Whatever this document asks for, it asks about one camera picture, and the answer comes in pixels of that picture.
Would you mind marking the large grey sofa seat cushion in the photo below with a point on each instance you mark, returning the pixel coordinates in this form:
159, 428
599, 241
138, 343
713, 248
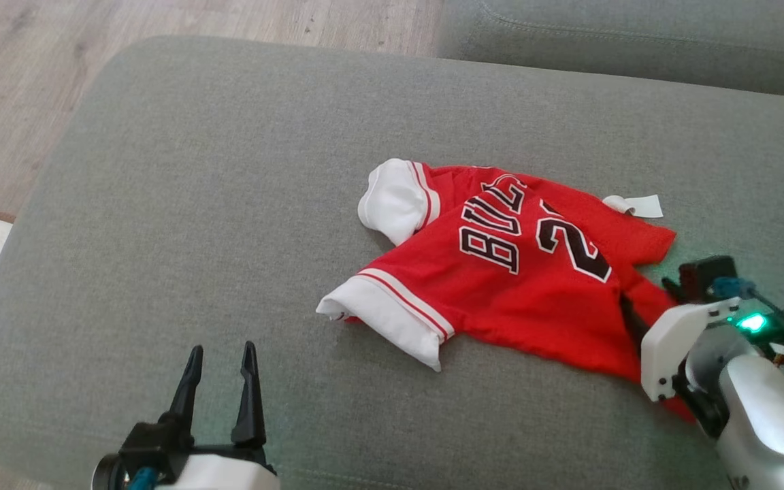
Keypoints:
194, 204

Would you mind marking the red Bulls basketball jersey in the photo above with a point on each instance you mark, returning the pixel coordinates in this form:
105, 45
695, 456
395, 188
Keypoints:
501, 306

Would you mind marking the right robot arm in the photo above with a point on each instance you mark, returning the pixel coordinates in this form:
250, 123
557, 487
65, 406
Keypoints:
766, 422

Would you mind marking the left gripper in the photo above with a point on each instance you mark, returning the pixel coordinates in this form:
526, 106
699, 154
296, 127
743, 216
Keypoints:
215, 473

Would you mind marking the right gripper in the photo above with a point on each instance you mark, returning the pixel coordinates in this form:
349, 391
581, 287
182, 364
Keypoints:
664, 347

